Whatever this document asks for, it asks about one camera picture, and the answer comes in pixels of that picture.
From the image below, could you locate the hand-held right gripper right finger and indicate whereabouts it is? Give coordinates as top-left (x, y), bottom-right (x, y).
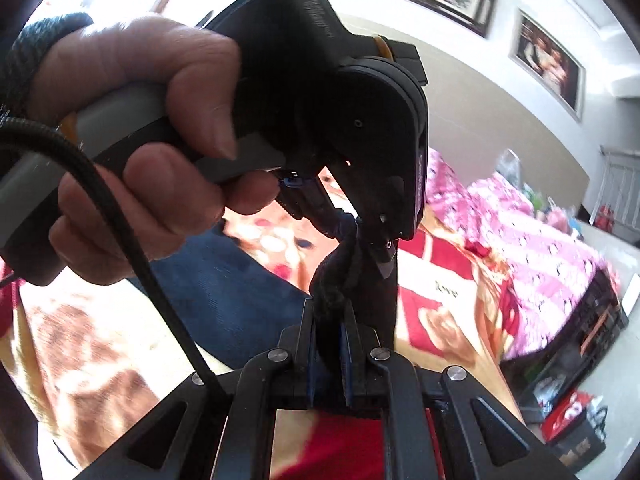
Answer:
top-left (342, 305), bottom-right (546, 480)

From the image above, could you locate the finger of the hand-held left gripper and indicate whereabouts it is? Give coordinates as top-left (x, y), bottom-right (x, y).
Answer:
top-left (366, 234), bottom-right (402, 281)
top-left (277, 167), bottom-right (358, 241)

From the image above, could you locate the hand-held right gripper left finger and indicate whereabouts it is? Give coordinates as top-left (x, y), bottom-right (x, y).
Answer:
top-left (75, 300), bottom-right (321, 480)

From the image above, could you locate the person's left forearm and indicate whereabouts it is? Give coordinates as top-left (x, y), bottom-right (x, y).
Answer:
top-left (0, 12), bottom-right (96, 121)

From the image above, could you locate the person's left hand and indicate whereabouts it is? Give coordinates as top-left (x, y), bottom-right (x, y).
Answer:
top-left (29, 15), bottom-right (281, 282)

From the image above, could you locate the printed checked blanket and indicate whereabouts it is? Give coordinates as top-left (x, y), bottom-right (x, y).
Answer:
top-left (0, 150), bottom-right (526, 480)

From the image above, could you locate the blue cloth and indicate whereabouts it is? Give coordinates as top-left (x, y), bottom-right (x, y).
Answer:
top-left (127, 220), bottom-right (313, 376)

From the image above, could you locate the clear plastic bag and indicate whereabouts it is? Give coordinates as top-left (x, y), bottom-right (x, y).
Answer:
top-left (495, 149), bottom-right (523, 186)

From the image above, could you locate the pink penguin quilt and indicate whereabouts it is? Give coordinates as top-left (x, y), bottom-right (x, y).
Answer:
top-left (420, 149), bottom-right (623, 361)

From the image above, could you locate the dark wooden furniture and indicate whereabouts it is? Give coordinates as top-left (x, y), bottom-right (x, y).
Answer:
top-left (500, 265), bottom-right (630, 401)

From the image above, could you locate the red bag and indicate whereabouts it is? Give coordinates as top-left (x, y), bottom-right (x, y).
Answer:
top-left (542, 390), bottom-right (603, 443)

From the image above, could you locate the framed portrait photo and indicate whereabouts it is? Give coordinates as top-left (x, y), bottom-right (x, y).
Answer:
top-left (509, 8), bottom-right (587, 122)

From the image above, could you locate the white metal rack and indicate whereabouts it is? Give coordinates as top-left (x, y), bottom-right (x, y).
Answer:
top-left (590, 144), bottom-right (640, 233)

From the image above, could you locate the dark crate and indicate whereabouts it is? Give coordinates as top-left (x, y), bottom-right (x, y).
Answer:
top-left (555, 422), bottom-right (608, 472)

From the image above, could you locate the black cable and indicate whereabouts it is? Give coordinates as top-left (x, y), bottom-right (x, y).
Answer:
top-left (0, 115), bottom-right (226, 396)

